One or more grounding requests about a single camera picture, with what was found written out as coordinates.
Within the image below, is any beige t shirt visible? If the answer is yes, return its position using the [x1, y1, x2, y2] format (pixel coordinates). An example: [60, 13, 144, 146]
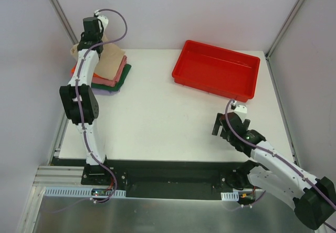
[70, 43, 125, 85]

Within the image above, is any red plastic tray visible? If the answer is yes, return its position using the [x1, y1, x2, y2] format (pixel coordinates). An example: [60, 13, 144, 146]
[172, 40, 260, 102]

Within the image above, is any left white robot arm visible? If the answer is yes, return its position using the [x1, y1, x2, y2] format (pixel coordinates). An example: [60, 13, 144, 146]
[59, 16, 111, 185]

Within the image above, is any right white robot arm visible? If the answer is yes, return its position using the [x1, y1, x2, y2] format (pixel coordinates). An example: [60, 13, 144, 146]
[212, 112, 335, 230]

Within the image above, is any folded orange t shirt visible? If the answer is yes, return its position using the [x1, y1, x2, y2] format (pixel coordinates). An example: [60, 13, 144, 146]
[70, 65, 76, 77]

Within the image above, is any folded pink t shirt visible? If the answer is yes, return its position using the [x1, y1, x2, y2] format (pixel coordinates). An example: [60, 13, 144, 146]
[92, 55, 127, 87]

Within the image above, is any folded green t shirt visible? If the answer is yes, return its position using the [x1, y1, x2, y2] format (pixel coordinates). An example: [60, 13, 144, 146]
[91, 63, 132, 92]

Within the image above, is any folded lavender t shirt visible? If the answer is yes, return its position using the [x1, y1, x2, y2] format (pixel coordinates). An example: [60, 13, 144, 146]
[92, 88, 120, 96]

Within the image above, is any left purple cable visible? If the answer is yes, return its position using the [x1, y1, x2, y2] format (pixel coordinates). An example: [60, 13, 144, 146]
[73, 8, 129, 205]

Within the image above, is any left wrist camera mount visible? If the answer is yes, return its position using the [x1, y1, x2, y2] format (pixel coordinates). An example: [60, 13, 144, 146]
[93, 10, 109, 33]

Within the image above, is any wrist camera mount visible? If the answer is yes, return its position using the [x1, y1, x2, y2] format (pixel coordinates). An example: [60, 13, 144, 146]
[93, 10, 109, 33]
[230, 100, 247, 123]

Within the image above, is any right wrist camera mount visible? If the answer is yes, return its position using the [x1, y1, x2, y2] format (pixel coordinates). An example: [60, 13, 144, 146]
[230, 100, 247, 123]

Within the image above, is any right white cable duct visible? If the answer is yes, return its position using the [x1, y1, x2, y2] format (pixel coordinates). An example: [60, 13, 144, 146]
[220, 191, 239, 202]

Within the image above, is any white cable duct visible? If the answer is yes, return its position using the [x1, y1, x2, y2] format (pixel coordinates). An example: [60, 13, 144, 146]
[220, 191, 239, 202]
[44, 187, 126, 199]

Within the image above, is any left aluminium frame post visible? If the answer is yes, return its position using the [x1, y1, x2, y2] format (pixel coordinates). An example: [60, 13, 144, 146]
[49, 0, 78, 45]

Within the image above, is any aluminium frame post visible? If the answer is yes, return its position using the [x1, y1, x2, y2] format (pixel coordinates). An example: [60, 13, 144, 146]
[49, 0, 78, 45]
[265, 0, 306, 60]

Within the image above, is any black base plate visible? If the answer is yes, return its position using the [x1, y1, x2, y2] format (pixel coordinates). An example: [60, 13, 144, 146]
[51, 158, 252, 200]

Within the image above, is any right aluminium frame post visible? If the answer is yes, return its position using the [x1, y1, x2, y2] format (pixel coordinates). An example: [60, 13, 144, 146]
[265, 0, 306, 60]

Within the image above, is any left white cable duct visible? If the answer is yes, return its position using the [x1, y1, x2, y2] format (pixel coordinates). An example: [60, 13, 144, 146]
[44, 187, 126, 199]

